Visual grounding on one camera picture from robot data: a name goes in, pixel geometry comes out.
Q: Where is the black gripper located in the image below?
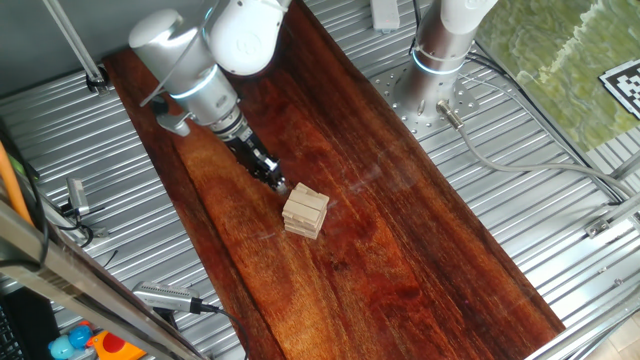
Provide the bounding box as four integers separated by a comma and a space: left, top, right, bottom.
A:
219, 124, 290, 197

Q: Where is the wooden Jenga block tower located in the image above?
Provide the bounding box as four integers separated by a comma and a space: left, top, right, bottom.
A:
282, 181, 331, 240

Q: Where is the brown wooden board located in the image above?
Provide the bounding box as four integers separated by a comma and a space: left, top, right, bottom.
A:
102, 0, 566, 360

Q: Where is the white power strip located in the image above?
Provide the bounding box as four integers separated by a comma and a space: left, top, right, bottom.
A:
369, 0, 401, 32

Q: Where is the orange emergency stop box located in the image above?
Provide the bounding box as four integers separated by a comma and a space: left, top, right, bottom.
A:
87, 329, 147, 360

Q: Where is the aluminium pole with clamp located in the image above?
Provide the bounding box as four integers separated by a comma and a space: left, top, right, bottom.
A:
42, 0, 111, 96

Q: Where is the blue plastic toy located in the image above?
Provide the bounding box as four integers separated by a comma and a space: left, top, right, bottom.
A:
48, 323, 95, 360

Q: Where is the orange pole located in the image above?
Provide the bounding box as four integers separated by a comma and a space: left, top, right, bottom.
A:
0, 142, 32, 226

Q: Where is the black keyboard device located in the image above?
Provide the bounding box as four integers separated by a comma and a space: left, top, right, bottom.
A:
0, 287, 61, 360

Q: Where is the black white fiducial marker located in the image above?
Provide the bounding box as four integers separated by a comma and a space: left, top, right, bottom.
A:
598, 58, 640, 121

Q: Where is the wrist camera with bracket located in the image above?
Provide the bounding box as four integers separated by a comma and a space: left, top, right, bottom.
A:
149, 94, 194, 137

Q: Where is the black camera cable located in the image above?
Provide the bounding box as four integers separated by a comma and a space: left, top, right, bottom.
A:
192, 299, 251, 360

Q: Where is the small grey camera on mount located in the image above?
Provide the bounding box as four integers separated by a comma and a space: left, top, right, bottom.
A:
59, 177, 109, 239

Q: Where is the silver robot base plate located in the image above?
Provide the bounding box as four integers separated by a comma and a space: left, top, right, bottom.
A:
372, 59, 481, 141

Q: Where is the metal frame bar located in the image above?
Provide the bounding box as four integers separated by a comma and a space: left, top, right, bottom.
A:
0, 199, 211, 360

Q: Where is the grey base cable with connector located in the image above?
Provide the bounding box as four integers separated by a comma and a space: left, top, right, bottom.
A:
435, 98, 639, 199

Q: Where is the aluminium corner bracket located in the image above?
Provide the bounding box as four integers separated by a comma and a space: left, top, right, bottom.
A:
584, 192, 640, 239

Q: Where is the aluminium frame rail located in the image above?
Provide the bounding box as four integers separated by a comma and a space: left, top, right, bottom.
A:
524, 287, 640, 360

